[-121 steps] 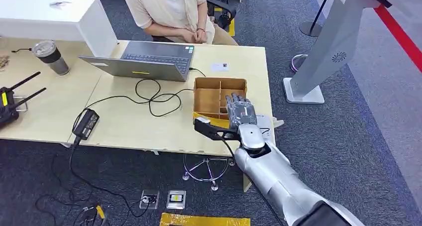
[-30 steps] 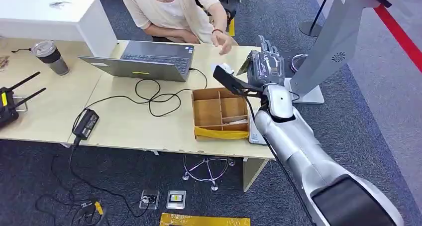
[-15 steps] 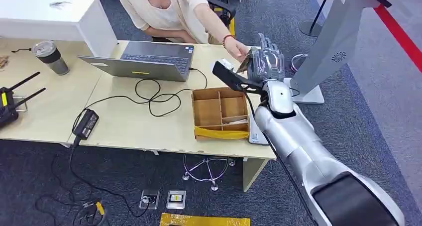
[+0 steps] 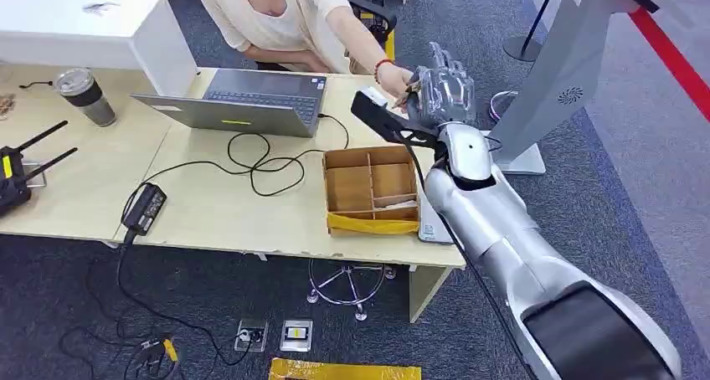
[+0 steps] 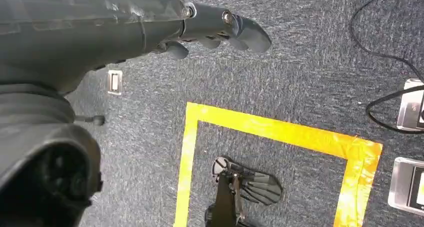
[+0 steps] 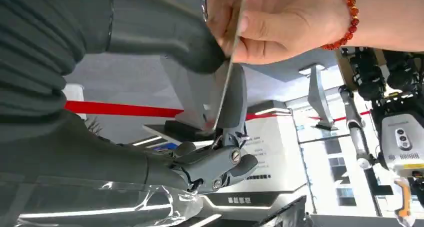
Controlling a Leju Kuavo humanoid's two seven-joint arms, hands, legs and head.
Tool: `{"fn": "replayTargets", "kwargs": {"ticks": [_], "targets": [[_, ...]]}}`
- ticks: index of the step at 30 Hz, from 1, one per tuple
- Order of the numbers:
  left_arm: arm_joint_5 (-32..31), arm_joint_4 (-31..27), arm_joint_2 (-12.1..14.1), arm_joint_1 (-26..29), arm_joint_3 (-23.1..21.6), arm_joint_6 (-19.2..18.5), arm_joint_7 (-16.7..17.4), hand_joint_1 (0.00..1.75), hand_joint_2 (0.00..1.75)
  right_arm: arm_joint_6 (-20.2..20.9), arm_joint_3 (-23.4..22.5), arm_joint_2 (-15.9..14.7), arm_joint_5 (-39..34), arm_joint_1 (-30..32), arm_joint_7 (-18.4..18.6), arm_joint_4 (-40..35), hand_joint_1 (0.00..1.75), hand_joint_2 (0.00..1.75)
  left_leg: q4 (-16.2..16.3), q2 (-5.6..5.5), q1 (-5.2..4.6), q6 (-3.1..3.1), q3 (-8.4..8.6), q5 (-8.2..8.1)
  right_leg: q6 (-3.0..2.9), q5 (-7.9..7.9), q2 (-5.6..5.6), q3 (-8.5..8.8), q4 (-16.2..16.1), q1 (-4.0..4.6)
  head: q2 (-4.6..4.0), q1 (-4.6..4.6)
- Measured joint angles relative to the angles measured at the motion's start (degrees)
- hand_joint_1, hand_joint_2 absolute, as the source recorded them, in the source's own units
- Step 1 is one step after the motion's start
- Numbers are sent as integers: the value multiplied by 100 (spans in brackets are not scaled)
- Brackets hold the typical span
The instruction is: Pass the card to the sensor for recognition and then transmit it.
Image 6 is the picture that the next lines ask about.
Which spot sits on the person's left hand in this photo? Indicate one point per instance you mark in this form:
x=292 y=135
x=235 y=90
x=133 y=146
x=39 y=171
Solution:
x=285 y=26

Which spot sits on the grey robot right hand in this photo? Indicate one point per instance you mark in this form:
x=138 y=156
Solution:
x=99 y=166

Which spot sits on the person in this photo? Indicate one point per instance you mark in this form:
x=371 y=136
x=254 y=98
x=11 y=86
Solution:
x=291 y=23

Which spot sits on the clear plastic film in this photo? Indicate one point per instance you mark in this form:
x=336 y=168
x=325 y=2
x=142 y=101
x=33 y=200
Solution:
x=99 y=205

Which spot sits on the grey kiosk stand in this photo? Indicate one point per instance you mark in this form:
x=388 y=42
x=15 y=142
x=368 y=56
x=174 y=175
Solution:
x=319 y=99
x=188 y=96

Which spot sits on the white display counter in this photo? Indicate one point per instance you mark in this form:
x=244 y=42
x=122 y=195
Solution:
x=275 y=159

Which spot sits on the humanoid robot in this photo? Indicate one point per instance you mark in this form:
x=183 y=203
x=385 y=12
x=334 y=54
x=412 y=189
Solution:
x=397 y=136

